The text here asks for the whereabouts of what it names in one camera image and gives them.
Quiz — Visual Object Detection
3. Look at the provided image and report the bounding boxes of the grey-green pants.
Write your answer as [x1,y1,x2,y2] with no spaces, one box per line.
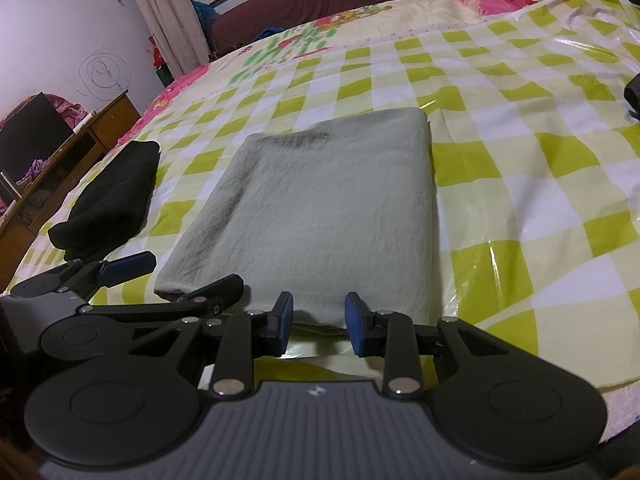
[155,107,435,328]

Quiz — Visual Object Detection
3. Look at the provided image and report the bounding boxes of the black folded garment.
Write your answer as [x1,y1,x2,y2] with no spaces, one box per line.
[48,141,160,263]

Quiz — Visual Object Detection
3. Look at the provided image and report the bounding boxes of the wooden side cabinet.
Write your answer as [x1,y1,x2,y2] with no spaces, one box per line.
[1,92,140,287]

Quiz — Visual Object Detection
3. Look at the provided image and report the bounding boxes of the black television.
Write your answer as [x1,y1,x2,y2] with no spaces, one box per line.
[0,92,74,181]

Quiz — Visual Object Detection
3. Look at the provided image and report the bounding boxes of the magenta cloth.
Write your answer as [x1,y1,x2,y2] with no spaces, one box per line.
[0,93,89,129]

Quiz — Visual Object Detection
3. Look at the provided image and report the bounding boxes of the green checkered plastic sheet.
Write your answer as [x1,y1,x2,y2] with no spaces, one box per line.
[8,0,640,391]

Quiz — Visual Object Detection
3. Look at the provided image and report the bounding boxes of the left beige curtain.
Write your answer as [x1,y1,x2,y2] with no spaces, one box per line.
[134,0,209,78]

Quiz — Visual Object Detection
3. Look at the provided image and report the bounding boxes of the maroon sofa bench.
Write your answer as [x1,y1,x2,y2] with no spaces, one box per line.
[207,0,414,53]

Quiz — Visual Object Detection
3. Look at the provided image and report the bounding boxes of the dark striped garment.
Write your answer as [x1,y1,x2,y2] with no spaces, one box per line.
[624,74,640,119]

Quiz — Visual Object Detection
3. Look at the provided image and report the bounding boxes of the floral pink bedsheet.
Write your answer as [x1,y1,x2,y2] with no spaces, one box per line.
[116,0,544,146]

